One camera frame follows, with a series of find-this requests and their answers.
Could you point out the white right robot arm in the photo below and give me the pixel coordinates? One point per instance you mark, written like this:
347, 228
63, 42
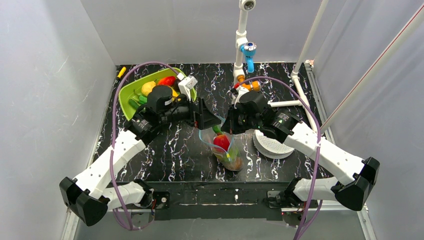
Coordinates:
353, 178

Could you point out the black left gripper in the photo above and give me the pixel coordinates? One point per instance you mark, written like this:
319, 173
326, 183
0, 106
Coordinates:
198, 112

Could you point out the yellow toy lemon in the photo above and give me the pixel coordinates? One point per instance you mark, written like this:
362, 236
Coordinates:
147, 88

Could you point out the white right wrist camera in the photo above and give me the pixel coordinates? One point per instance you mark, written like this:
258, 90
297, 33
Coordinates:
237, 93

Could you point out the clear zip top bag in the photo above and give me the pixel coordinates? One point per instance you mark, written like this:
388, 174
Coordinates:
206, 136

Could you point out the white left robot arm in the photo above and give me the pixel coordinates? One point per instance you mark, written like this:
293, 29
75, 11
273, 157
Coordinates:
93, 192

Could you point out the green toy beans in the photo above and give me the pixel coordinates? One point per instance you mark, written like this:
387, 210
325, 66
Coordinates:
227, 156

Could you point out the red toy apple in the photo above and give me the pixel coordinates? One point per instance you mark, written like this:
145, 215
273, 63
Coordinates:
222, 143

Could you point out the blue pipe valve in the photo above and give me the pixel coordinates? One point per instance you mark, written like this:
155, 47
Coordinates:
249, 50

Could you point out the aluminium frame rail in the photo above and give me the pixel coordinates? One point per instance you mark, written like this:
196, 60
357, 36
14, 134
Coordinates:
205, 200

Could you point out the white PVC pipe frame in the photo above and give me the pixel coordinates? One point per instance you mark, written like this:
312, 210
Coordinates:
241, 37

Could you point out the yellow handled screwdriver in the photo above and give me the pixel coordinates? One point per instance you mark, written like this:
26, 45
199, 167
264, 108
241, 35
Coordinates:
121, 72

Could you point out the yellow toy banana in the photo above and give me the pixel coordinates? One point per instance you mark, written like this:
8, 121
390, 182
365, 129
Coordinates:
175, 95

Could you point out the green plastic tray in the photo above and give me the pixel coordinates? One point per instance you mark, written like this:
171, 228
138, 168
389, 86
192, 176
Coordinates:
160, 91

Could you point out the long green toy bean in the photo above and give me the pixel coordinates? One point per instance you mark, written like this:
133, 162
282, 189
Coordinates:
138, 101

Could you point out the brown toy kiwi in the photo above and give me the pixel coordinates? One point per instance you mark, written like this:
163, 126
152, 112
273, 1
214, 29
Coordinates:
236, 165

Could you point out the white filament spool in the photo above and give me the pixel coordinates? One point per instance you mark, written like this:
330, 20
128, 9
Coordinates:
271, 148

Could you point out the orange pipe valve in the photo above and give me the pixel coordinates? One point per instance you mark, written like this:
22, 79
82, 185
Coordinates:
250, 85

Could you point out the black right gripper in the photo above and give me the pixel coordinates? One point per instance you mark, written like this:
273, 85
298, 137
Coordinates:
234, 120

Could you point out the red orange toy pepper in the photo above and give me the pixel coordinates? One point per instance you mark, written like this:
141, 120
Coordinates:
167, 81

